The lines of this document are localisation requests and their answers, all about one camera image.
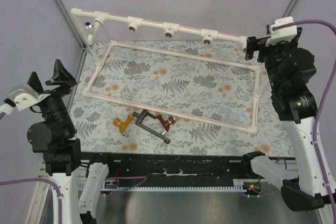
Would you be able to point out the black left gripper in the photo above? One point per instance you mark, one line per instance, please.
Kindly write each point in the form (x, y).
(52, 92)

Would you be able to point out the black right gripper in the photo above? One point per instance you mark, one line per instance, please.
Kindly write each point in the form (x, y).
(261, 51)

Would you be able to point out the white water faucet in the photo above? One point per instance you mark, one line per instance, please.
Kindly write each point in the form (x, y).
(91, 29)

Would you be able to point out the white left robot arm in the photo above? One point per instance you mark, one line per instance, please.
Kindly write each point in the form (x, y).
(54, 138)

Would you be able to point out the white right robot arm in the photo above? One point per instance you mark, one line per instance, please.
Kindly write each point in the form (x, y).
(289, 69)

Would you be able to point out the orange water faucet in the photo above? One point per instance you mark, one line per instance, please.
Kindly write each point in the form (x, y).
(122, 126)

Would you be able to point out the brown water faucet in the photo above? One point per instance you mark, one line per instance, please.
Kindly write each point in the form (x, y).
(166, 123)

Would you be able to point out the floral pattern mat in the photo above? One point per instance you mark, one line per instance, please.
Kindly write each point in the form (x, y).
(198, 88)

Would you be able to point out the dark grey metal faucet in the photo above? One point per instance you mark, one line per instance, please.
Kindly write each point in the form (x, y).
(148, 122)

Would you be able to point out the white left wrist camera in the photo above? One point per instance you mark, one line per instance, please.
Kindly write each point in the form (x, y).
(22, 97)

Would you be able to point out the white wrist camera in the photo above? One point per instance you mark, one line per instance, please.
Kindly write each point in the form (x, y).
(22, 97)
(282, 34)

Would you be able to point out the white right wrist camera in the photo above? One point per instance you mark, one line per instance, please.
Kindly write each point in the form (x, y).
(282, 34)

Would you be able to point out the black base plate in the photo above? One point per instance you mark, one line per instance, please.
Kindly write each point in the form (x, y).
(175, 170)

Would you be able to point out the white slotted cable duct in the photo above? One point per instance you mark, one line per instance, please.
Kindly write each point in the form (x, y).
(237, 187)

